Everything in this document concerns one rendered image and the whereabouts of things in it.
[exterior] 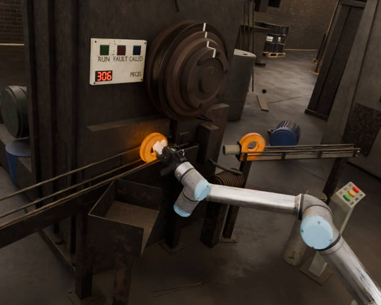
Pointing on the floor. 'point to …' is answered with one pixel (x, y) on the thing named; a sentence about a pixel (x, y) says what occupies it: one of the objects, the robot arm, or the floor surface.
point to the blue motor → (285, 134)
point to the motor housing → (214, 229)
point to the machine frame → (105, 103)
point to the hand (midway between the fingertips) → (154, 144)
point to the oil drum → (239, 83)
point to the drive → (13, 132)
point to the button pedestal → (323, 272)
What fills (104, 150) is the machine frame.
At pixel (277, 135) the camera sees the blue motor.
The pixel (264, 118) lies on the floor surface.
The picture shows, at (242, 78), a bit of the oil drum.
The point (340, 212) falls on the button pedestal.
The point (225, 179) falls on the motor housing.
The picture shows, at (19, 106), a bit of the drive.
